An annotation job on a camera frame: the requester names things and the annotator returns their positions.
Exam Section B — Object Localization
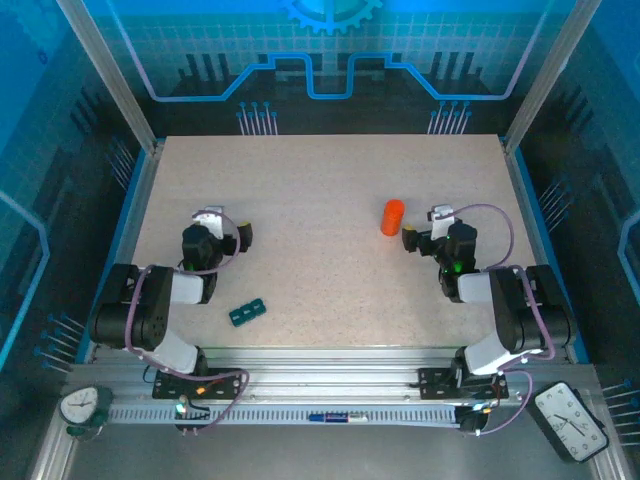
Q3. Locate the orange pill bottle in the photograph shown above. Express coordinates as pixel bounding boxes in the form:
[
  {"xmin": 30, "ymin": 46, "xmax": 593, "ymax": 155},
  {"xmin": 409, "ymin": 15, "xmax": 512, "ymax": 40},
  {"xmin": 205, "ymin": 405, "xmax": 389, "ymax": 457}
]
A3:
[{"xmin": 379, "ymin": 208, "xmax": 404, "ymax": 236}]

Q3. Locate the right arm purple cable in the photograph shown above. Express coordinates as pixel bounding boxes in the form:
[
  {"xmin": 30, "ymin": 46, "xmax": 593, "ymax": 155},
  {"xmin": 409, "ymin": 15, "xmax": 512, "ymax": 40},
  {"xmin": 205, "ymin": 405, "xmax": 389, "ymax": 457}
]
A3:
[{"xmin": 452, "ymin": 202, "xmax": 556, "ymax": 437}]

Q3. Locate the blue white marker pen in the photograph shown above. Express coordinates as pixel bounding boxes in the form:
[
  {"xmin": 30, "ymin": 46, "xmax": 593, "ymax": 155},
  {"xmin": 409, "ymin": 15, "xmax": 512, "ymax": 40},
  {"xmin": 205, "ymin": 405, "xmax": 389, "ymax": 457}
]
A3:
[{"xmin": 308, "ymin": 411, "xmax": 369, "ymax": 425}]

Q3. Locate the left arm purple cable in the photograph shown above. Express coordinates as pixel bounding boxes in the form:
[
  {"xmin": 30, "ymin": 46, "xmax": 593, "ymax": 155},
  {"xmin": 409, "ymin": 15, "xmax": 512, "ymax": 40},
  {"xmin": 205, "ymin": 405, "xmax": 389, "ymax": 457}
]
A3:
[{"xmin": 123, "ymin": 209, "xmax": 251, "ymax": 437}]

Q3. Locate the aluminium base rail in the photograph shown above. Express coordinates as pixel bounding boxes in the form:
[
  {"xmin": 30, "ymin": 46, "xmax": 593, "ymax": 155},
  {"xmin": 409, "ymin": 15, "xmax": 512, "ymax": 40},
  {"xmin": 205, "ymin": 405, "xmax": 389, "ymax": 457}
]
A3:
[{"xmin": 69, "ymin": 347, "xmax": 596, "ymax": 402}]

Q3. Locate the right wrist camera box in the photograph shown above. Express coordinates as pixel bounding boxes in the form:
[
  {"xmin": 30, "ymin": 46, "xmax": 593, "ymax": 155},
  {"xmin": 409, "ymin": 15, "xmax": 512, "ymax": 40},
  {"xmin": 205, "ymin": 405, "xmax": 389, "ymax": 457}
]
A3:
[{"xmin": 426, "ymin": 204, "xmax": 459, "ymax": 239}]

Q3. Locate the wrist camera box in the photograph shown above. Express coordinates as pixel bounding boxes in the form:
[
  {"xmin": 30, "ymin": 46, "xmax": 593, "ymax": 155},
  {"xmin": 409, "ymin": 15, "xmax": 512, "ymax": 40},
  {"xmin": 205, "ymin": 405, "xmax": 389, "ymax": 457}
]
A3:
[
  {"xmin": 192, "ymin": 205, "xmax": 226, "ymax": 239},
  {"xmin": 426, "ymin": 204, "xmax": 459, "ymax": 239}
]

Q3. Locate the green round alarm clock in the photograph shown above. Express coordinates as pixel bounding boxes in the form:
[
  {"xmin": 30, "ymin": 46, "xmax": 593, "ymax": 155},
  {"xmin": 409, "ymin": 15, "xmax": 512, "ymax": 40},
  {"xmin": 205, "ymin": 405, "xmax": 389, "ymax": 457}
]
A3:
[{"xmin": 59, "ymin": 384, "xmax": 114, "ymax": 442}]

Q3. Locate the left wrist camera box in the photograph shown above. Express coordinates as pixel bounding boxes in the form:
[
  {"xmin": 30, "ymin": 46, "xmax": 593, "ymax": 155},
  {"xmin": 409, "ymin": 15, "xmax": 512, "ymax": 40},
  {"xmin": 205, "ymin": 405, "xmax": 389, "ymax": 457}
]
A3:
[{"xmin": 192, "ymin": 205, "xmax": 226, "ymax": 239}]

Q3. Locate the aluminium table side rail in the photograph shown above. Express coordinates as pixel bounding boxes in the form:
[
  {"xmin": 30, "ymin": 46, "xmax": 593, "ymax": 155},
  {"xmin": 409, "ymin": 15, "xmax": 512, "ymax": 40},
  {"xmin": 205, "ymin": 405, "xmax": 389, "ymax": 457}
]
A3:
[
  {"xmin": 74, "ymin": 139, "xmax": 166, "ymax": 364},
  {"xmin": 499, "ymin": 139, "xmax": 576, "ymax": 364}
]

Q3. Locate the slotted grey cable duct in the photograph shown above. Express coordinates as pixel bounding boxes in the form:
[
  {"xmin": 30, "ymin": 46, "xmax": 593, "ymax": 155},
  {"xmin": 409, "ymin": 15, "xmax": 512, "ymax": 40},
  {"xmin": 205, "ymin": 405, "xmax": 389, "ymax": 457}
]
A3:
[{"xmin": 107, "ymin": 403, "xmax": 464, "ymax": 427}]

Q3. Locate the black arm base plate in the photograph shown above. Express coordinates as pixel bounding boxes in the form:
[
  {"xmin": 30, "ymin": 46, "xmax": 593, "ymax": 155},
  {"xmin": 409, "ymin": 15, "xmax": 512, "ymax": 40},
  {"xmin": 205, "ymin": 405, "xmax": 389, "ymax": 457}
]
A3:
[
  {"xmin": 152, "ymin": 367, "xmax": 244, "ymax": 401},
  {"xmin": 417, "ymin": 367, "xmax": 510, "ymax": 401}
]

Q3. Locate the aluminium frame post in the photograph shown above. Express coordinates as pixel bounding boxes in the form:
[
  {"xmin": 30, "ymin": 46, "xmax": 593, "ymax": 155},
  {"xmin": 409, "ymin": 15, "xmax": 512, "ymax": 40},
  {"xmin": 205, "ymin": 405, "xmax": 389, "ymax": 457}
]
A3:
[
  {"xmin": 502, "ymin": 0, "xmax": 594, "ymax": 154},
  {"xmin": 54, "ymin": 0, "xmax": 166, "ymax": 154}
]

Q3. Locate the teal pill organizer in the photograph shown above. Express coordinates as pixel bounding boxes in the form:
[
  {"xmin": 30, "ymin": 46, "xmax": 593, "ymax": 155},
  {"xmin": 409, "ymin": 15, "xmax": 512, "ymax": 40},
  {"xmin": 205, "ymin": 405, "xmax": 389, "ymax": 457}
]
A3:
[{"xmin": 228, "ymin": 298, "xmax": 267, "ymax": 329}]

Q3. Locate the black controller box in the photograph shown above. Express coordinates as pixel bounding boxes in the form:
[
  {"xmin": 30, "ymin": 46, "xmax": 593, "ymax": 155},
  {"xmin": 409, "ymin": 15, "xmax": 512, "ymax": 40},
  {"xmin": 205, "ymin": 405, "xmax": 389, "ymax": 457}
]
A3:
[
  {"xmin": 457, "ymin": 403, "xmax": 494, "ymax": 435},
  {"xmin": 172, "ymin": 395, "xmax": 211, "ymax": 435}
]

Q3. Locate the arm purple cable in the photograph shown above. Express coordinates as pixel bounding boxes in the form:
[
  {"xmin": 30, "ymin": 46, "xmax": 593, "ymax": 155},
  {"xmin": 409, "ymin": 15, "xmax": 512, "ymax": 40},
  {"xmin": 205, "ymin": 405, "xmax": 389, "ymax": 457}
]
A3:
[
  {"xmin": 452, "ymin": 202, "xmax": 556, "ymax": 437},
  {"xmin": 123, "ymin": 209, "xmax": 251, "ymax": 437}
]

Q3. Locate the black alarm clock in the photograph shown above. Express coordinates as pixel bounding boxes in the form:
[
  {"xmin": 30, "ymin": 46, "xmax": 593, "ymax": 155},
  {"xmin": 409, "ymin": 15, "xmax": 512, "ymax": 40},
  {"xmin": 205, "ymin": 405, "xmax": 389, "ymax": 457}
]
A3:
[{"xmin": 524, "ymin": 380, "xmax": 610, "ymax": 464}]

